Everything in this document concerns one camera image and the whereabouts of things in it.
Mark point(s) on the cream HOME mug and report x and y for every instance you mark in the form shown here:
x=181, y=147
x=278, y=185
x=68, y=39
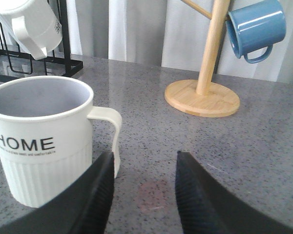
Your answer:
x=46, y=135

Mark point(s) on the black wire mug rack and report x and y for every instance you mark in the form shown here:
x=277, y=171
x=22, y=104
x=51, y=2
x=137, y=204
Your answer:
x=15, y=63

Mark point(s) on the grey white curtain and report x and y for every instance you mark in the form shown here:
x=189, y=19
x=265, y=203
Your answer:
x=167, y=33

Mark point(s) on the wooden mug tree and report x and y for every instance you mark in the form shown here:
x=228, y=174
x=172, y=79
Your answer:
x=202, y=97

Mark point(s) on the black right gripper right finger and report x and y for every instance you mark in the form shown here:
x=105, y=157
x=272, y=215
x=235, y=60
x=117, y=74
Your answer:
x=207, y=207

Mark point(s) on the white ribbed mug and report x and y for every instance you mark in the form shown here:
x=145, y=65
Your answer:
x=32, y=24

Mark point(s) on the blue mug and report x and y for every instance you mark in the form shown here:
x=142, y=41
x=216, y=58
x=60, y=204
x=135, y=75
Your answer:
x=254, y=29

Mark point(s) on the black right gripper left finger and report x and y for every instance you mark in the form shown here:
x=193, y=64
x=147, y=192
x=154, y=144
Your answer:
x=83, y=208

